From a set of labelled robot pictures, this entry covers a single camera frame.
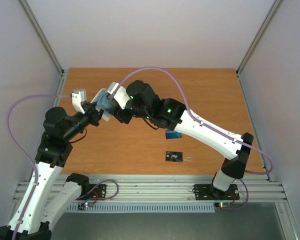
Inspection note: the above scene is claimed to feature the black VIP credit card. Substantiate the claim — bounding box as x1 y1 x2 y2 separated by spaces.
165 151 183 163

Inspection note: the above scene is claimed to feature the left circuit board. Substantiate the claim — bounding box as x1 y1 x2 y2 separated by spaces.
77 202 94 211

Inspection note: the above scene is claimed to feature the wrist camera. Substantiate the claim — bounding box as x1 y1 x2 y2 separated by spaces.
106 82 131 110
71 88 87 114

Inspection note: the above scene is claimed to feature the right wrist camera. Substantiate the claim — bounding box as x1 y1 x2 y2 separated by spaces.
106 82 131 110

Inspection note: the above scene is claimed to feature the grey slotted cable duct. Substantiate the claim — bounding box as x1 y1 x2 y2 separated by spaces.
65 203 215 214

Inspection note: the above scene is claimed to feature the blue credit card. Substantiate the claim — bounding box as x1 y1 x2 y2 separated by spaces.
165 130 182 140

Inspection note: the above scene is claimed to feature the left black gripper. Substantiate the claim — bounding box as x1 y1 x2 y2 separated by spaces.
63 99 105 141

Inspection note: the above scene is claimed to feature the right circuit board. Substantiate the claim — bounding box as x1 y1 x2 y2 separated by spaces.
214 201 233 209

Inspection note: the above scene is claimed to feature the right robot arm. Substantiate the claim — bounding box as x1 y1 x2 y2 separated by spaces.
109 80 254 199

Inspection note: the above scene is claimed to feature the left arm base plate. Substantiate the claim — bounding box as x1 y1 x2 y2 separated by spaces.
77 184 107 201

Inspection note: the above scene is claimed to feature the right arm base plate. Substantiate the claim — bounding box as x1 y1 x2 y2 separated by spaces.
192 184 240 201

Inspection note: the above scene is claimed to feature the beige card holder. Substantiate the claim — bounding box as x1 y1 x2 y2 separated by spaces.
90 88 114 122

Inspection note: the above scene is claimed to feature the circuit board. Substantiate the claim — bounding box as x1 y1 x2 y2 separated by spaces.
214 201 233 209
77 202 94 211

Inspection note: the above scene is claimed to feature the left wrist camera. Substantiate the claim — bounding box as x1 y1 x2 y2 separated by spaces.
71 88 87 114

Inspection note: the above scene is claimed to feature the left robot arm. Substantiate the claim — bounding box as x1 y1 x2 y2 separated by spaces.
0 102 104 240

